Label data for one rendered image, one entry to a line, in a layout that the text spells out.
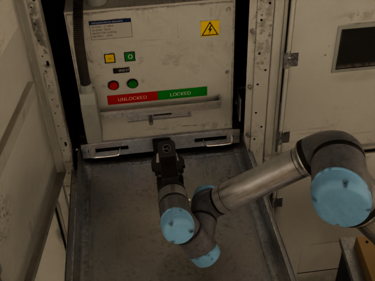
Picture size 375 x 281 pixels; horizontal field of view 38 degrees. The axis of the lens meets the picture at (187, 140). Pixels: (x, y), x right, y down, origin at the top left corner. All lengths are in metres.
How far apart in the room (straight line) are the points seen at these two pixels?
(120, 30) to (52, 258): 0.96
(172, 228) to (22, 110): 0.53
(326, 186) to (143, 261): 0.64
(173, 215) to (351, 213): 0.39
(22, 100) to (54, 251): 0.78
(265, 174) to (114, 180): 0.65
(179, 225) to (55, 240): 0.91
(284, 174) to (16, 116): 0.70
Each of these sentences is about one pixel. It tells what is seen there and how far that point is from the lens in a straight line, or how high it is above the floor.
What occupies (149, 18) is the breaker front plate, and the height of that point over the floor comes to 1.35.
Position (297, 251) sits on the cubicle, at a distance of 2.29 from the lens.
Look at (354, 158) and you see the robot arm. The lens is 1.16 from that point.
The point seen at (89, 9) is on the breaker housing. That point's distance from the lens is 1.59.
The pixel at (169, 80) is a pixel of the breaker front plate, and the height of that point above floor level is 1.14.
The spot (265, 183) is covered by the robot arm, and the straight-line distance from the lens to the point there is 1.30.
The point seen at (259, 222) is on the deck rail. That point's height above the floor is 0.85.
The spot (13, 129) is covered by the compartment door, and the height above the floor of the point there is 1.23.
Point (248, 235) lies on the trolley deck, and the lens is 1.60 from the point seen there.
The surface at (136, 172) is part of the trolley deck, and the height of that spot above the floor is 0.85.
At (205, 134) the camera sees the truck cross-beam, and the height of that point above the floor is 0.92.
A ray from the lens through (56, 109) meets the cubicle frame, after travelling 1.70.
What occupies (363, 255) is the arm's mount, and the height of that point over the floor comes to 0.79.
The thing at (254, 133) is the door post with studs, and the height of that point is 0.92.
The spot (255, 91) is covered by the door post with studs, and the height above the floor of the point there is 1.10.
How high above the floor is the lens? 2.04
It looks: 39 degrees down
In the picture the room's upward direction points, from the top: 2 degrees counter-clockwise
